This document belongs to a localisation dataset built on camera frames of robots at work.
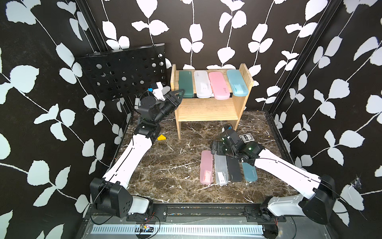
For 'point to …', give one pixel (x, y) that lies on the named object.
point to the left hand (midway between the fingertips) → (184, 89)
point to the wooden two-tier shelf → (191, 109)
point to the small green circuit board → (143, 228)
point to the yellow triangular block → (161, 137)
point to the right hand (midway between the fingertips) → (215, 144)
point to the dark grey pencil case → (234, 169)
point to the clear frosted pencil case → (221, 169)
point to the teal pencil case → (250, 172)
